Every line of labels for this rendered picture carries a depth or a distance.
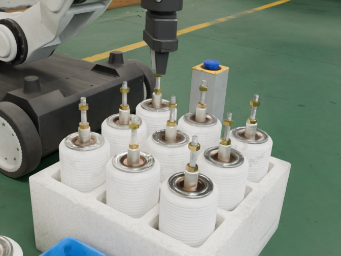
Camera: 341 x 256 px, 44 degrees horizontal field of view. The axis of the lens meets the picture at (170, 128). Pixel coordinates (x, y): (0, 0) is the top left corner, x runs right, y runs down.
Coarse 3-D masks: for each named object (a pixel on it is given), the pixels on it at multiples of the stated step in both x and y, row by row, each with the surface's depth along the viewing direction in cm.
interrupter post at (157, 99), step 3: (153, 93) 96; (159, 93) 96; (153, 96) 96; (156, 96) 95; (159, 96) 95; (153, 99) 96; (156, 99) 96; (159, 99) 96; (153, 102) 96; (156, 102) 96; (159, 102) 96; (153, 105) 96; (156, 105) 96; (159, 105) 96
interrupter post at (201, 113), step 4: (196, 108) 90; (200, 108) 90; (204, 108) 90; (196, 112) 91; (200, 112) 90; (204, 112) 90; (196, 116) 91; (200, 116) 90; (204, 116) 91; (196, 120) 91; (200, 120) 91; (204, 120) 91
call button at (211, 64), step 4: (204, 60) 105; (208, 60) 106; (212, 60) 106; (216, 60) 106; (204, 64) 104; (208, 64) 104; (212, 64) 103; (216, 64) 104; (208, 68) 104; (212, 68) 104; (216, 68) 105
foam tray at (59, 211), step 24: (48, 168) 83; (288, 168) 90; (48, 192) 78; (72, 192) 76; (96, 192) 77; (264, 192) 80; (48, 216) 81; (72, 216) 76; (96, 216) 72; (120, 216) 71; (144, 216) 71; (216, 216) 74; (240, 216) 73; (264, 216) 84; (48, 240) 84; (96, 240) 75; (120, 240) 71; (144, 240) 67; (168, 240) 66; (216, 240) 67; (240, 240) 74; (264, 240) 91
